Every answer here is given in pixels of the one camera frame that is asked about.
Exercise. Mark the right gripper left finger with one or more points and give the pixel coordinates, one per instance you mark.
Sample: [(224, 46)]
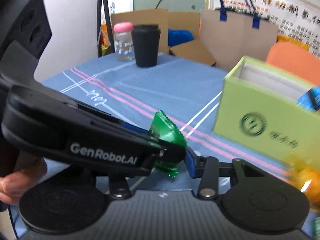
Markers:
[(119, 188)]

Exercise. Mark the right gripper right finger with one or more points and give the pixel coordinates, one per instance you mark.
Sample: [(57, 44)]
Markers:
[(205, 168)]

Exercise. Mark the green triangle candy packet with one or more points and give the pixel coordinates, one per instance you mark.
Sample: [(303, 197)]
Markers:
[(164, 129)]

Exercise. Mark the person's left hand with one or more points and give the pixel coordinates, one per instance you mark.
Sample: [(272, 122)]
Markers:
[(15, 185)]

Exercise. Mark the blue striped tablecloth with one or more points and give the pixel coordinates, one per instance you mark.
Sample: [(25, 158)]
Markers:
[(253, 201)]

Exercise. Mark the green cardboard box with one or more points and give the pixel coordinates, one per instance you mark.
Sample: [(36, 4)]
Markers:
[(259, 109)]

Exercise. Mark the orange jelly packet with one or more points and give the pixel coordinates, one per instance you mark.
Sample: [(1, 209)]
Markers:
[(305, 178)]

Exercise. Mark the brown cardboard box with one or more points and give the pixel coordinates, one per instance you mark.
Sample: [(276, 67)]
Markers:
[(192, 50)]

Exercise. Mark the white projection screen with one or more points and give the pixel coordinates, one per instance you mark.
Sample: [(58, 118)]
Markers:
[(74, 36)]

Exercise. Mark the blue snack packet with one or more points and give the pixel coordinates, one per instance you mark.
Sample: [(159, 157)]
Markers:
[(310, 100)]

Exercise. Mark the blue cushion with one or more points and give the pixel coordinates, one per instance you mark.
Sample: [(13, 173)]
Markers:
[(176, 37)]

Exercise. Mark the black tumbler cup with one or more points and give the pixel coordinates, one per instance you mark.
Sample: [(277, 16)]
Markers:
[(145, 39)]

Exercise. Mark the orange chair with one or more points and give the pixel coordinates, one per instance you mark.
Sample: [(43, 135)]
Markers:
[(298, 61)]

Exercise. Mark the yellow plastic bag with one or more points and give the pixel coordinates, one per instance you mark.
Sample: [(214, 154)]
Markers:
[(282, 38)]

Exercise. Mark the Chinese text poster board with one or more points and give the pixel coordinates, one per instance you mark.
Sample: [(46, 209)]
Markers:
[(298, 19)]

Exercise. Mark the kraft paper bag blue handles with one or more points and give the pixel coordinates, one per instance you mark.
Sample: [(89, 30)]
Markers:
[(229, 35)]

